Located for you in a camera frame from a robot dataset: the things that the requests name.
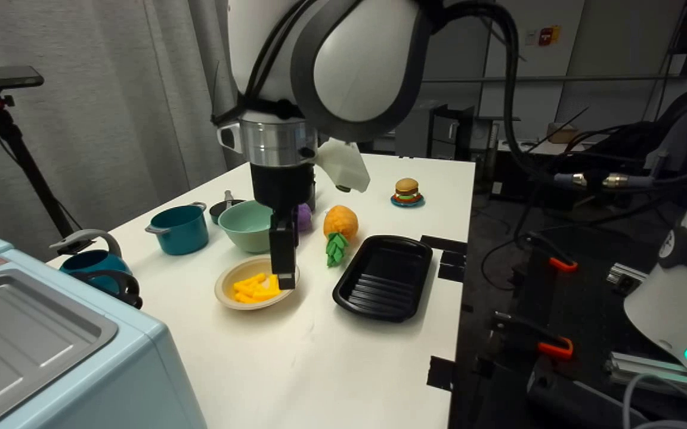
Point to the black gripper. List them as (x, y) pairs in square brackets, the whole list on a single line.
[(282, 187)]

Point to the yellow toy potato fries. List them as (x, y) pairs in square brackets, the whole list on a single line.
[(253, 286)]

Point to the white bowl of yellow fries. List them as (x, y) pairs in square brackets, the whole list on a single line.
[(228, 289)]

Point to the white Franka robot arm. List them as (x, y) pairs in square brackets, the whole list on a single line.
[(360, 62)]

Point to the mint green bowl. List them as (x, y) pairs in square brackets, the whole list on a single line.
[(245, 226)]

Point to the small blue plate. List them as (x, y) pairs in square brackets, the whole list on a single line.
[(406, 206)]

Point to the purple toy vegetable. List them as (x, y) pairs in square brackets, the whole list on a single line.
[(305, 217)]

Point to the orange toy pineapple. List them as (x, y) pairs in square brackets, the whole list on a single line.
[(339, 223)]

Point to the dark grey toy pan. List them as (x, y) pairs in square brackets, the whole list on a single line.
[(221, 208)]

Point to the black rectangular tray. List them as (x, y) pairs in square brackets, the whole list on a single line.
[(383, 276)]

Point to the teal toy pot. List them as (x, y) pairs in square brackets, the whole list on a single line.
[(177, 229)]

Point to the toy hamburger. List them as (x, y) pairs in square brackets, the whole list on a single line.
[(406, 188)]

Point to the square black tape piece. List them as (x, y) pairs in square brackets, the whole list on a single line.
[(449, 275), (451, 260)]

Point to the black tape strip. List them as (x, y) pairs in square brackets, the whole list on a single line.
[(442, 372)]

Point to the light blue toy oven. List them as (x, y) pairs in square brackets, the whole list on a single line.
[(59, 349)]

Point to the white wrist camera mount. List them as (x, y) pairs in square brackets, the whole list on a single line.
[(345, 166)]

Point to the black camera on tripod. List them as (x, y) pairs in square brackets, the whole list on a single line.
[(2, 76)]

